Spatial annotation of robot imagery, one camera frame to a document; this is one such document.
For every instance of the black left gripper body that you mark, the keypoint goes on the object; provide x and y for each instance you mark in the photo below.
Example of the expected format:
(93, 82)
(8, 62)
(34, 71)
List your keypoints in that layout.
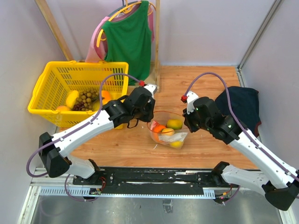
(145, 114)

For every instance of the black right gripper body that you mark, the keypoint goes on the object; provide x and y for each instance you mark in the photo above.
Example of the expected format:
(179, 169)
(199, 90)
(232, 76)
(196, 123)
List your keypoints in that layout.
(194, 123)

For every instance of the orange persimmon toy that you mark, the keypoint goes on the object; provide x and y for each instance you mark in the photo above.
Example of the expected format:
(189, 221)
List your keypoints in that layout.
(156, 127)

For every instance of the green yellow mango toy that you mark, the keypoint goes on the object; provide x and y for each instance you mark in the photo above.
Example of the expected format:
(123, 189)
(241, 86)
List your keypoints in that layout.
(174, 124)

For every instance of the clear orange zip bag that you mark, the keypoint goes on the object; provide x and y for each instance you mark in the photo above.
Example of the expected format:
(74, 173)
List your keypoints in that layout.
(162, 117)

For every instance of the yellow orange round fruit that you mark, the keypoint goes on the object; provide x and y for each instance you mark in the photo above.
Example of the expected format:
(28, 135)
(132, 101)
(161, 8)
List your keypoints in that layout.
(168, 132)

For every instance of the orange bell pepper toy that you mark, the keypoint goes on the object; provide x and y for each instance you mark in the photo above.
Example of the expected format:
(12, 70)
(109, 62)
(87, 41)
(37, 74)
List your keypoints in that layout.
(106, 97)

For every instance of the yellow lemon toy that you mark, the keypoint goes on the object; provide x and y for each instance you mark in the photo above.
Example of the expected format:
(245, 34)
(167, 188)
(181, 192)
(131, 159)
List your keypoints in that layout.
(176, 144)

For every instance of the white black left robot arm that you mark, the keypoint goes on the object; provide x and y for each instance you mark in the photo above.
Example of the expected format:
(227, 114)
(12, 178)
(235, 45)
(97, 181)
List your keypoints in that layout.
(56, 149)

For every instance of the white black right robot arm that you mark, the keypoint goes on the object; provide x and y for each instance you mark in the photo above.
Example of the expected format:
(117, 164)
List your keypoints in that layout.
(277, 181)

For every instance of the green tank top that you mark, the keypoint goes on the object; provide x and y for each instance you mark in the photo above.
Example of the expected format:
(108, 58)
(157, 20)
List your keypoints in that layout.
(129, 40)

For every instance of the wooden clothes rack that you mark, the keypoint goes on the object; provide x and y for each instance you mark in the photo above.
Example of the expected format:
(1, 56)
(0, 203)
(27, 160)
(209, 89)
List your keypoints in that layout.
(154, 75)

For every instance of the dark navy cloth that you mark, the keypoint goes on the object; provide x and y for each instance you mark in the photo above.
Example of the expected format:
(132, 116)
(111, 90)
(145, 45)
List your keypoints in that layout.
(244, 104)

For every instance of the green grape bunch toy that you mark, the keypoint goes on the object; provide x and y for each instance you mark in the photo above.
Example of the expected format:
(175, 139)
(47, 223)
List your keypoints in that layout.
(88, 97)

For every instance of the dark purple grape bunch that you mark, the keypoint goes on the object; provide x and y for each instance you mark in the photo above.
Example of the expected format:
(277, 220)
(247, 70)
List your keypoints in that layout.
(79, 106)

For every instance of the pink shirt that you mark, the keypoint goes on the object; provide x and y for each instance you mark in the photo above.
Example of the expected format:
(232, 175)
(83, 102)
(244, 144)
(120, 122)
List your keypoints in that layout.
(96, 54)

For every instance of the yellow plastic basket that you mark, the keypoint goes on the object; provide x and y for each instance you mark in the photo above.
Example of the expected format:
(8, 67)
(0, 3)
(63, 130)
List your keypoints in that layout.
(60, 78)

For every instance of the peach toy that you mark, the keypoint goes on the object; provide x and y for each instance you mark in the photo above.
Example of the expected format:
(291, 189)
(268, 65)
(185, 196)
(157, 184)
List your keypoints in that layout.
(63, 108)

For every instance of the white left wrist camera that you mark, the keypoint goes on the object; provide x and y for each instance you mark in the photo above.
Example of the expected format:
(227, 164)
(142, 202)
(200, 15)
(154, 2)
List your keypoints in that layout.
(152, 88)

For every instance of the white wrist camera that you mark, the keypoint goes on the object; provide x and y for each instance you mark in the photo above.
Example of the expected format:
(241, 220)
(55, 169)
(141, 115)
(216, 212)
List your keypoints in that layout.
(152, 88)
(189, 99)

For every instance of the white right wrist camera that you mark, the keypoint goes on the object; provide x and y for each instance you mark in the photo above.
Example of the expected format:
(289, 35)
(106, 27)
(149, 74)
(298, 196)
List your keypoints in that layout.
(189, 99)

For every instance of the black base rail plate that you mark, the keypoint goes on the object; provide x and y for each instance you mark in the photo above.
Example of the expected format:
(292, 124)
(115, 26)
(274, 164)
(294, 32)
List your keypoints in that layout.
(154, 181)

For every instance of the aluminium frame post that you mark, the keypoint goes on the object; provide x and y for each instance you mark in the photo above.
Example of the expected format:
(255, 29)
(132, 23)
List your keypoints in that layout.
(265, 23)

